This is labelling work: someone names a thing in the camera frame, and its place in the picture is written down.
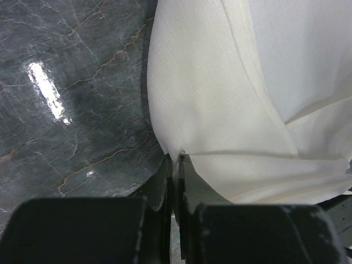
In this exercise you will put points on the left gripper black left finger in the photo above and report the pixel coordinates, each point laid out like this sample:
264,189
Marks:
131,229

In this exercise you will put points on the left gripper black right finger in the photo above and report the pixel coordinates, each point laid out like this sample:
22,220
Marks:
214,230

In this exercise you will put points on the white cloth napkin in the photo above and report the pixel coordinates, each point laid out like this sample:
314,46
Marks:
257,93

